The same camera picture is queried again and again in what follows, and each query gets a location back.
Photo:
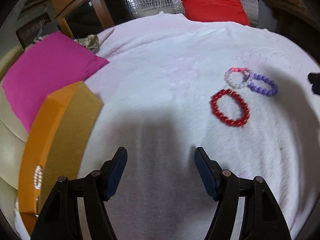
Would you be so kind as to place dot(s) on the beige leather sofa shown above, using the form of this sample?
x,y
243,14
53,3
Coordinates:
x,y
13,139

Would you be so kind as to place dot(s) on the wooden cabinet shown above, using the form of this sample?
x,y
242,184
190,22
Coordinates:
x,y
82,17

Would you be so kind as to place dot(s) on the white pink blanket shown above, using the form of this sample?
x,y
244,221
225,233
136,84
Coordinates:
x,y
156,89

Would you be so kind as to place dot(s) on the magenta pillow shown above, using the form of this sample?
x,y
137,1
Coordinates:
x,y
49,65

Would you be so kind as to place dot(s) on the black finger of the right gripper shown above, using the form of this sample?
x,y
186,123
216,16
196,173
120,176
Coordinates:
x,y
314,79

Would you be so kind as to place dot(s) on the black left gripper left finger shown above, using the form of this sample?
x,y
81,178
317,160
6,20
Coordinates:
x,y
59,217

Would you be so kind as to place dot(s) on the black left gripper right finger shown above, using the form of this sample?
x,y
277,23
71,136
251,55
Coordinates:
x,y
262,217

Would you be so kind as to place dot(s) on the patterned cloth scrap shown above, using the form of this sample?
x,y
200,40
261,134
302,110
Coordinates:
x,y
91,42

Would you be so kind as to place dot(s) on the orange cardboard tray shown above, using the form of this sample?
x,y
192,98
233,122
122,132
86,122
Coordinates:
x,y
55,146

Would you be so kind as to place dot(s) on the red pillow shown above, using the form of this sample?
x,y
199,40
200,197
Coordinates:
x,y
215,11

